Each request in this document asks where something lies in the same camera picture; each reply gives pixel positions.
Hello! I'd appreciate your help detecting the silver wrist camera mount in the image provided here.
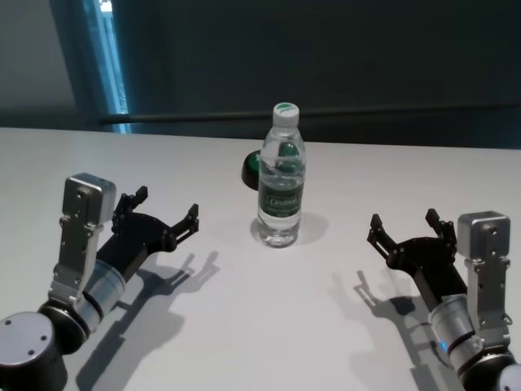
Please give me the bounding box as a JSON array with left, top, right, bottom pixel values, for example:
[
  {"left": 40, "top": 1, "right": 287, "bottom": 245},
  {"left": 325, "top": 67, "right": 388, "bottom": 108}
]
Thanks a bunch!
[
  {"left": 47, "top": 173, "right": 119, "bottom": 315},
  {"left": 456, "top": 210, "right": 512, "bottom": 340}
]

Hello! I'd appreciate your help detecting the clear green-label water bottle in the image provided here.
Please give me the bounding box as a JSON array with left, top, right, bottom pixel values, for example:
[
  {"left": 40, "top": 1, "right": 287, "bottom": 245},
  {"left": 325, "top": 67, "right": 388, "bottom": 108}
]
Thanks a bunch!
[{"left": 256, "top": 103, "right": 307, "bottom": 248}]

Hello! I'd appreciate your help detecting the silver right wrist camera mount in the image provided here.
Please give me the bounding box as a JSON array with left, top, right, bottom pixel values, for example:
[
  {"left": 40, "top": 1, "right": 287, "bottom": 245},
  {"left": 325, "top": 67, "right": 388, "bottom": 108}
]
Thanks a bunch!
[{"left": 456, "top": 210, "right": 512, "bottom": 340}]

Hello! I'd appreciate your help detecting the dark horizontal rail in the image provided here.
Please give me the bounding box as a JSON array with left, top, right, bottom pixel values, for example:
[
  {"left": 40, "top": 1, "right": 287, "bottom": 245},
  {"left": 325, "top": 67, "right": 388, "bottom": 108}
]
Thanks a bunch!
[{"left": 99, "top": 106, "right": 521, "bottom": 125}]

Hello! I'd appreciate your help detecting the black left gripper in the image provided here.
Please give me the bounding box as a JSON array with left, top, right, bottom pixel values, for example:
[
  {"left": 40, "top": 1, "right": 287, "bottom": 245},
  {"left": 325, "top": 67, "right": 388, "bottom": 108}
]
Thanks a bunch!
[{"left": 97, "top": 186, "right": 200, "bottom": 285}]

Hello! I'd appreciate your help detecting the green button with black base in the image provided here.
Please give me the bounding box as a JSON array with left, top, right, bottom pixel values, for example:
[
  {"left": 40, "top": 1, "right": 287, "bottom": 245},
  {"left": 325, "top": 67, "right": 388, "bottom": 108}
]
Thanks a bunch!
[{"left": 240, "top": 150, "right": 262, "bottom": 191}]

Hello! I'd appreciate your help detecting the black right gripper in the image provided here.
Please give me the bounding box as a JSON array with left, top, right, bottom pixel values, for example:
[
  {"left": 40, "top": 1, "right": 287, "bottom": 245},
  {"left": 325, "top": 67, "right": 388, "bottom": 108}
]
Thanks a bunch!
[{"left": 367, "top": 208, "right": 469, "bottom": 306}]

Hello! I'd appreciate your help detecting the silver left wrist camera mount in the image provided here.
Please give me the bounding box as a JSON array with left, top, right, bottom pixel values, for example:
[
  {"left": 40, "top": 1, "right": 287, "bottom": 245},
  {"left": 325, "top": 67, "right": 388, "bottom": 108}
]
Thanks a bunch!
[{"left": 47, "top": 173, "right": 119, "bottom": 315}]

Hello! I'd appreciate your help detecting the blue glass window strip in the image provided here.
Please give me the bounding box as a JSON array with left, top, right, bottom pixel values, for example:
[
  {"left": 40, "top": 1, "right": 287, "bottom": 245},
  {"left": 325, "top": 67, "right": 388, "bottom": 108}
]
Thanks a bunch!
[{"left": 83, "top": 0, "right": 134, "bottom": 134}]

